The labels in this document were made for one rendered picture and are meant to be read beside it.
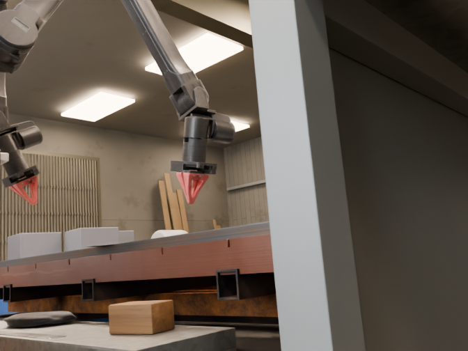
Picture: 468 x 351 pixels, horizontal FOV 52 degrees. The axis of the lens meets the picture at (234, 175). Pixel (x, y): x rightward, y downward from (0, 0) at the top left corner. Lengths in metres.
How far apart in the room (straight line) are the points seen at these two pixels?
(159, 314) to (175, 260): 0.12
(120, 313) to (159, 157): 9.20
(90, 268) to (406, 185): 0.81
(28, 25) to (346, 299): 0.83
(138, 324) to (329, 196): 0.58
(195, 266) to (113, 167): 8.48
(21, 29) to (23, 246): 4.02
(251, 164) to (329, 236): 10.43
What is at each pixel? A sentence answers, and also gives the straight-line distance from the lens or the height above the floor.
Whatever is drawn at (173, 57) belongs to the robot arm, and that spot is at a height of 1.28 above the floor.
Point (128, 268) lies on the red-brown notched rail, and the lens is 1.05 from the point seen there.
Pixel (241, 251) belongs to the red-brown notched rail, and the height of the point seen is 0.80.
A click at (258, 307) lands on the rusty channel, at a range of 1.00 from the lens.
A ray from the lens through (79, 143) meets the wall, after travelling 9.08.
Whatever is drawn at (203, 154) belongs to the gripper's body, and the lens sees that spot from 1.13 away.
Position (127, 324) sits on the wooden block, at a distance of 0.88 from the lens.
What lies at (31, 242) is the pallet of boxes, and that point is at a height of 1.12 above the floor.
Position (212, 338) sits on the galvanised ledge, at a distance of 0.80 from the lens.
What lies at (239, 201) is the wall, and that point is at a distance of 10.91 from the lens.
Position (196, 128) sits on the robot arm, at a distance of 1.13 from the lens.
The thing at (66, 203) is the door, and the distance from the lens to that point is 8.69.
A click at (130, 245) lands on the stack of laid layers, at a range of 1.12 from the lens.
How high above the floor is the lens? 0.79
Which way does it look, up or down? 10 degrees up
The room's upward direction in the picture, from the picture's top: 5 degrees counter-clockwise
